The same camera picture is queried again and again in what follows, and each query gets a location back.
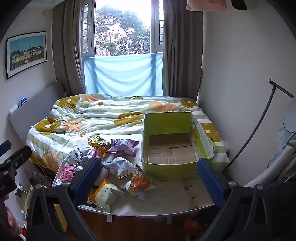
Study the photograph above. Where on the grey white chair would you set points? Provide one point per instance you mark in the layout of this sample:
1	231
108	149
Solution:
284	148

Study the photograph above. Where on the pale green snack packet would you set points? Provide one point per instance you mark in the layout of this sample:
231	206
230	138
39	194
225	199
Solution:
105	194

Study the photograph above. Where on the grey brown curtain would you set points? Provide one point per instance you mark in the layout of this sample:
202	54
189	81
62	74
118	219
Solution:
182	46
67	46

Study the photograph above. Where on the window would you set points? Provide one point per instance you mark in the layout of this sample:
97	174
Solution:
122	27

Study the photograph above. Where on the white floral tablecloth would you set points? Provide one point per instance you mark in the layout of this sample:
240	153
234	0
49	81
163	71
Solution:
175	194

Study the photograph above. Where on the pink hanging cloth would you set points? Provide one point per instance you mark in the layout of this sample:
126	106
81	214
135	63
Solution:
205	5

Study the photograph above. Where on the small blue item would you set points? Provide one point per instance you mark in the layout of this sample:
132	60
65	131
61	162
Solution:
22	102

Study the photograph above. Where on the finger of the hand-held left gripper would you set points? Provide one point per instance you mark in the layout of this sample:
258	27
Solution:
19	155
5	146

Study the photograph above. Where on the person's left hand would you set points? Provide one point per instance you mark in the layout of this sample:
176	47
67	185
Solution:
11	221

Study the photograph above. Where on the orange fries snack packet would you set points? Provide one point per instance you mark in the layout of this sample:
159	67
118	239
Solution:
140	183

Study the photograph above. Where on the black curved stand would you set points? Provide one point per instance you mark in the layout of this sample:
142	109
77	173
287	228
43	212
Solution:
266	111

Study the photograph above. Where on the green cardboard box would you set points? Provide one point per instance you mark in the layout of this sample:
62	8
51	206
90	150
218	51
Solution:
166	169

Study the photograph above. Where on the dark brown bag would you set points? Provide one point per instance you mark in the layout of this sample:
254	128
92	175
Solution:
39	178

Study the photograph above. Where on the small white item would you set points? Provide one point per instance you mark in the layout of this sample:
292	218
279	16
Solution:
13	109

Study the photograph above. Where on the black hanging item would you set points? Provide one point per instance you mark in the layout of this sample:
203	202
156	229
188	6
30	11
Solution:
239	4

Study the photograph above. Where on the silver snack packet gold edge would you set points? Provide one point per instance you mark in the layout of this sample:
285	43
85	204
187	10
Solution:
120	165

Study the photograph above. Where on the light blue cloth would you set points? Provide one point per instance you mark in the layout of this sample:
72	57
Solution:
122	76

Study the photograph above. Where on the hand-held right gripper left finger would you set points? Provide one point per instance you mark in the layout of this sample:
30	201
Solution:
89	177

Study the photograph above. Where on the floral quilt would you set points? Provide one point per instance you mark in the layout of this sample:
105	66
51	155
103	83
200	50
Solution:
97	113

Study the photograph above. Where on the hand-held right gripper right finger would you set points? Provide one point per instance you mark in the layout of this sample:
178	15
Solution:
211	183

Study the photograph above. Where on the silver blue snack packet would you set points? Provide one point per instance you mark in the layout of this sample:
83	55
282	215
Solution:
75	157

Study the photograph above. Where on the pink striped snack packet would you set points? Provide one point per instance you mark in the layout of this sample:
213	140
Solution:
67	173

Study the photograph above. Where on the purple snack packet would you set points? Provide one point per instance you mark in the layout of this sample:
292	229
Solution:
122	148

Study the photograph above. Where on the framed wall poster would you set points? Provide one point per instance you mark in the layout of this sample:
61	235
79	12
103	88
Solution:
26	54

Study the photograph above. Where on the grey headboard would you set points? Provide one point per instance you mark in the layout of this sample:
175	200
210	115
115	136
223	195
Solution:
34	106

